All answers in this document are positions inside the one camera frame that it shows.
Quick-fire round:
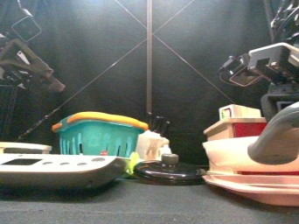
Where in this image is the small white toy toaster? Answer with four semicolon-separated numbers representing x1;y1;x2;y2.
217;103;263;121

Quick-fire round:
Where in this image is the thin black diagonal rod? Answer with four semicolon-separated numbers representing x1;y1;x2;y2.
15;104;65;141

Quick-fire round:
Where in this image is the wooden toy box red front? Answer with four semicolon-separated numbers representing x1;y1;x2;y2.
203;116;270;142

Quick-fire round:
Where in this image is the teal basket with orange rim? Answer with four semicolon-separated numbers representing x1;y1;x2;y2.
51;111;149;158

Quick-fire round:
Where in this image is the grey kitchen scale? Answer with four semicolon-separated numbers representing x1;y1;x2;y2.
0;152;131;190

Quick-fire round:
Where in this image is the yellow-green toy vegetable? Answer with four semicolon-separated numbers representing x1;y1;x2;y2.
123;151;143;179

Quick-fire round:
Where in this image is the black pot lid grey knob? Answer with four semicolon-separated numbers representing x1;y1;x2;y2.
133;153;208;186

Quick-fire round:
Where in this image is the pink plastic tray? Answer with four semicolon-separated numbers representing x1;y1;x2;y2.
201;171;299;207

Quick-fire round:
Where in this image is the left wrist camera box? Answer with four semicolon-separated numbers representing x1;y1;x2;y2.
11;15;43;42

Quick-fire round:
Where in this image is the vertical metal frame pole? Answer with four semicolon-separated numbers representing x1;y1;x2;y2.
144;0;155;116

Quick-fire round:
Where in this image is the white pan with grey handle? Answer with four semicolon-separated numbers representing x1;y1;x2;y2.
200;101;299;177

